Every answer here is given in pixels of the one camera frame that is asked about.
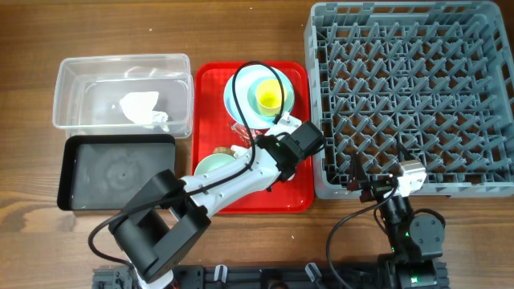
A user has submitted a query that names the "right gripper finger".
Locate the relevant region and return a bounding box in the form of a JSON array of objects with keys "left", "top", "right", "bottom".
[
  {"left": 350, "top": 152, "right": 366, "bottom": 185},
  {"left": 396, "top": 141, "right": 414, "bottom": 162}
]

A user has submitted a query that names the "red snack wrapper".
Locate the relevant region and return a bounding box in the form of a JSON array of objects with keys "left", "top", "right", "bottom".
[{"left": 230, "top": 123, "right": 250, "bottom": 141}]

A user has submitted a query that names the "brown food stick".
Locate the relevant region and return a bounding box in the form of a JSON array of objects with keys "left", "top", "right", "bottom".
[{"left": 214, "top": 147, "right": 235, "bottom": 156}]

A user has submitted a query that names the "white paper napkin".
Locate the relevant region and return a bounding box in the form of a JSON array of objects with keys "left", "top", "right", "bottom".
[{"left": 120, "top": 92, "right": 169, "bottom": 128}]

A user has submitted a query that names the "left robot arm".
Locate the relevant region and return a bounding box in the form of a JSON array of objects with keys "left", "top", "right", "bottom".
[{"left": 108, "top": 121, "right": 324, "bottom": 284}]

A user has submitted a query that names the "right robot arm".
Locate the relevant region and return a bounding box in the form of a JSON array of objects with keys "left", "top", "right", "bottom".
[{"left": 347, "top": 144, "right": 450, "bottom": 288}]

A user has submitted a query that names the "grey plastic dishwasher rack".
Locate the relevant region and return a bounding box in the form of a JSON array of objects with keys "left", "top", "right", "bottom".
[{"left": 304, "top": 1, "right": 513, "bottom": 199}]

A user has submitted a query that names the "black rectangular waste tray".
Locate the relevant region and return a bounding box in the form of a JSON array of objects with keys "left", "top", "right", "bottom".
[{"left": 56, "top": 134, "right": 176, "bottom": 211}]

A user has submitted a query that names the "light blue shallow bowl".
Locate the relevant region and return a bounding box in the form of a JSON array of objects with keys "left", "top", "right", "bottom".
[{"left": 247, "top": 76, "right": 295, "bottom": 122}]

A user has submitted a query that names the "yellow plastic cup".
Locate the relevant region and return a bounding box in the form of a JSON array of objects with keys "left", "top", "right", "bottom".
[{"left": 255, "top": 79, "right": 284, "bottom": 116}]

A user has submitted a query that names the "light blue plate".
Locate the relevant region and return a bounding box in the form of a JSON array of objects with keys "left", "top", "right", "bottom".
[{"left": 223, "top": 65, "right": 276, "bottom": 129}]

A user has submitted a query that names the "green bowl with food scraps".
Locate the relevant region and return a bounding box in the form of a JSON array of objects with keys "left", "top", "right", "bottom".
[{"left": 194, "top": 153, "right": 235, "bottom": 175}]

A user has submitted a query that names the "clear plastic storage bin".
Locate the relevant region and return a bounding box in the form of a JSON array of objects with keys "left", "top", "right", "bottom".
[{"left": 52, "top": 53, "right": 194, "bottom": 139}]

